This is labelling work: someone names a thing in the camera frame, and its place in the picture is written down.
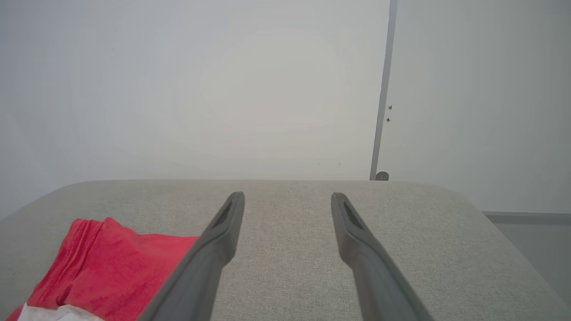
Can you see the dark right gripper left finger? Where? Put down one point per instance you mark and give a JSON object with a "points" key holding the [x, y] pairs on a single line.
{"points": [[200, 276]]}

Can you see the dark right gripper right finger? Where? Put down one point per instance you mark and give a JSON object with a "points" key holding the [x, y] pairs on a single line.
{"points": [[374, 276]]}

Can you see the red and white jersey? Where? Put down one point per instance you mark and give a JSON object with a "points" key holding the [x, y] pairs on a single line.
{"points": [[111, 267]]}

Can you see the grey baseboard strip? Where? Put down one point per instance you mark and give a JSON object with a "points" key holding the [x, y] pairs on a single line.
{"points": [[526, 218]]}

